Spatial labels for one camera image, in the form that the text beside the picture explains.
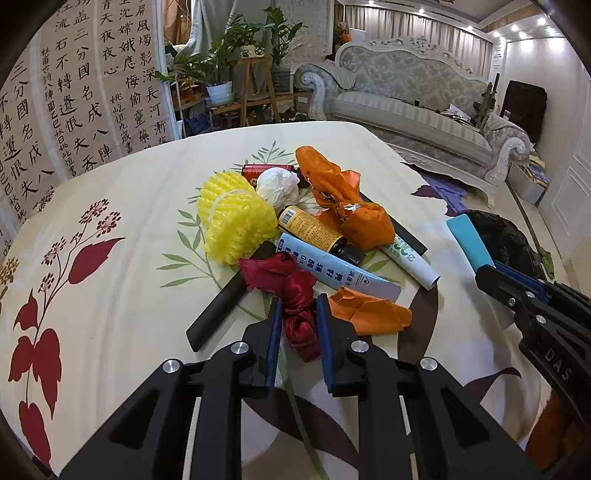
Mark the brown bottle with yellow label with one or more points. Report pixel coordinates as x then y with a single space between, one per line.
309 228

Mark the papers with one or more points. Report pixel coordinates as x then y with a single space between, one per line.
455 114

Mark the grey-green curtain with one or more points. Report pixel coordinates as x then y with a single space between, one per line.
203 27

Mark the white tube with green print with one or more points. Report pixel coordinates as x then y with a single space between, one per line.
411 261

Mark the wooden plant stand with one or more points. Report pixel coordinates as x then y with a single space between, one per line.
251 87

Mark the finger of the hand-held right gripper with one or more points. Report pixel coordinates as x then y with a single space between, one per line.
521 281
468 240

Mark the purple cloth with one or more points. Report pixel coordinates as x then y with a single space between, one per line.
443 189

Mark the person's right forearm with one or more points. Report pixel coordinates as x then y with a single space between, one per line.
549 429

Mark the plant in white pot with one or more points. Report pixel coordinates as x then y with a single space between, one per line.
219 90

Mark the grey ornate sofa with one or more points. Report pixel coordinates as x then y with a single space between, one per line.
392 106

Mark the plant in white-green pot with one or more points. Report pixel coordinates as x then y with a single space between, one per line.
249 46

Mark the beige curtains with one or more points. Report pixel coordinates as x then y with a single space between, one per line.
415 27

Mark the black trash bag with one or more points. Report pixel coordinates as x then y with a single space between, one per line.
503 235

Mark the yellow foam fruit net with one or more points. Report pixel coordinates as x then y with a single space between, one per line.
235 221

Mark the orange decoration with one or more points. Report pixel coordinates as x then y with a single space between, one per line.
353 36

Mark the red satin cloth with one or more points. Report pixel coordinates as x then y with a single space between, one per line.
295 281

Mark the tall plant in grey pot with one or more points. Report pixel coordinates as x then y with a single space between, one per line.
281 69

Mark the white crumpled tissue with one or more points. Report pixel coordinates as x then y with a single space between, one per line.
277 189

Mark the small green rag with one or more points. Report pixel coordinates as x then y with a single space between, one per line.
547 263

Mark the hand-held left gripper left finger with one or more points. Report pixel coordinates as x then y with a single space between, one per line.
274 341

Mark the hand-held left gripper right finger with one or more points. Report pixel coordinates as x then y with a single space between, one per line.
325 341

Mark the red can with dark cap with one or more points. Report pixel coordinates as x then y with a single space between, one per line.
251 171

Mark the large orange bag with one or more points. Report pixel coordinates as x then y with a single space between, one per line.
364 226

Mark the calligraphy wall hanging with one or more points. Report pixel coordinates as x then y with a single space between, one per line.
92 92

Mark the dark green toy gun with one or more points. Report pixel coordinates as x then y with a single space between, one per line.
487 101

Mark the light blue tube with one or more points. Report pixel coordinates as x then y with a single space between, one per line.
323 267

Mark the small orange bag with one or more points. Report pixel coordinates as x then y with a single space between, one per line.
374 314

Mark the dark brown panel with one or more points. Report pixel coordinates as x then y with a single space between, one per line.
524 110

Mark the grey storage box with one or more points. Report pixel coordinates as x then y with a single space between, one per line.
528 182

